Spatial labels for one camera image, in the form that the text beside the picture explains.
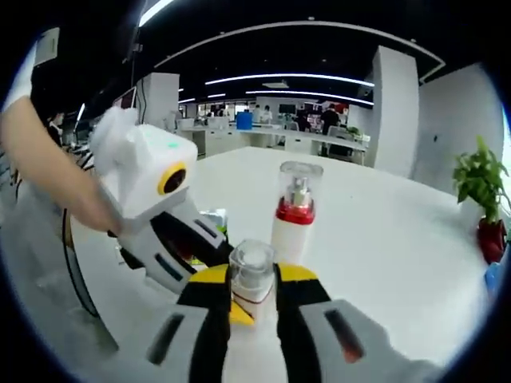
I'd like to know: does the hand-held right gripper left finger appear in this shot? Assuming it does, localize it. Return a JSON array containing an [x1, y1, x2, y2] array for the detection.
[[146, 263, 235, 383]]

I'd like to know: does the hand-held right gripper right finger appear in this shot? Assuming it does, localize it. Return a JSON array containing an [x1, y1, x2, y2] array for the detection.
[[273, 262, 400, 383]]

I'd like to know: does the small silver-capped skincare bottle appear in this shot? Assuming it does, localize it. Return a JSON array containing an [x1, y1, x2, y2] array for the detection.
[[228, 238, 278, 325]]

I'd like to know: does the large red-collared skincare bottle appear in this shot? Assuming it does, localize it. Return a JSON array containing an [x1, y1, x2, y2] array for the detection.
[[270, 160, 325, 267]]

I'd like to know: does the blue storage bin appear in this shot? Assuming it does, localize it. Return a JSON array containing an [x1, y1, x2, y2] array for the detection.
[[236, 111, 256, 131]]

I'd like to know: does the pink-screen monitor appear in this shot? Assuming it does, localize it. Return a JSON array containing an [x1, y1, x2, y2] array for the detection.
[[113, 89, 139, 111]]

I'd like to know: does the long white counter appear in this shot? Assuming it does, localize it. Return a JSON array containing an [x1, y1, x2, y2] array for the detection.
[[177, 124, 370, 159]]

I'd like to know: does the white hanging ceiling unit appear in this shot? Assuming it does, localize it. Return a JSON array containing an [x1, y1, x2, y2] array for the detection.
[[33, 27, 61, 68]]

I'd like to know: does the long ceiling light strip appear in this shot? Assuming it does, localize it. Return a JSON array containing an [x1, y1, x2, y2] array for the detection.
[[244, 89, 375, 106], [204, 72, 375, 87]]

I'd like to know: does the blue plastic packet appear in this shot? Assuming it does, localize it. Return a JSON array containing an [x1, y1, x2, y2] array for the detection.
[[484, 260, 510, 298]]

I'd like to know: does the red plant pot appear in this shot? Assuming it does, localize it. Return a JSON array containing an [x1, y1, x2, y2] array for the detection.
[[476, 217, 509, 265]]

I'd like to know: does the green potted plant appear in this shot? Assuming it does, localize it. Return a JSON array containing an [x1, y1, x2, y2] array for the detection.
[[452, 135, 511, 224]]

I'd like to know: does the black cable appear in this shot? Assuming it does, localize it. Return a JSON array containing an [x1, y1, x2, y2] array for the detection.
[[61, 207, 101, 318]]

